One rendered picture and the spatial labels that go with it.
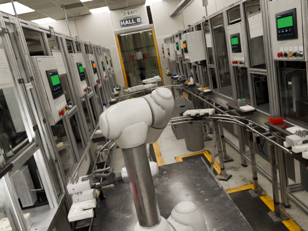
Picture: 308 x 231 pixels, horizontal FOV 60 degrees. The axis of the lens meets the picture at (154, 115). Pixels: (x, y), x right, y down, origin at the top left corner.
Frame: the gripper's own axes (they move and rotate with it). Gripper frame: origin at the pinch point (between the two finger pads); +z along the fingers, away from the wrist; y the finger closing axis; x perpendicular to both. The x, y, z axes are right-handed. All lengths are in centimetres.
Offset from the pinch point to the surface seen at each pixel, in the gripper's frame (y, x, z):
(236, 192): -99, -118, -125
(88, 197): -13.3, -7.1, 4.1
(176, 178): -34, -52, -56
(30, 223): -11.3, 12.8, 31.9
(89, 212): -15.6, 6.0, 2.0
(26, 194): -4.0, -8.3, 40.1
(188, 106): -39, -335, -126
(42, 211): -13.2, -0.5, 30.2
